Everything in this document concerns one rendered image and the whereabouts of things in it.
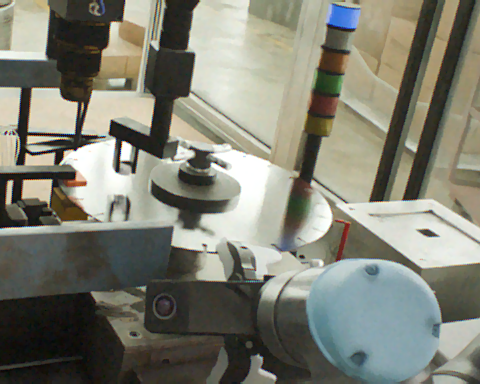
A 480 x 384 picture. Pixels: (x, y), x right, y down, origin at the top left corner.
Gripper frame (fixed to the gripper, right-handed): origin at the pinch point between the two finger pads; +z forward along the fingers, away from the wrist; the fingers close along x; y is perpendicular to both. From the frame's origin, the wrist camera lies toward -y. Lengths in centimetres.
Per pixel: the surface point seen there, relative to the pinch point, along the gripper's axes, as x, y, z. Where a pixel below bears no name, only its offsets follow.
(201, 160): 17.6, -0.3, 8.4
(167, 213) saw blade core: 10.5, -4.5, 5.0
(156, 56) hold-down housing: 25.6, -8.4, -2.6
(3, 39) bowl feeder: 48, -27, 64
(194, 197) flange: 12.9, -1.1, 7.0
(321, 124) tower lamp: 28.7, 21.2, 26.0
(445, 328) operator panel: 0.4, 25.0, -2.1
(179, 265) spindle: 5.6, -0.7, 14.4
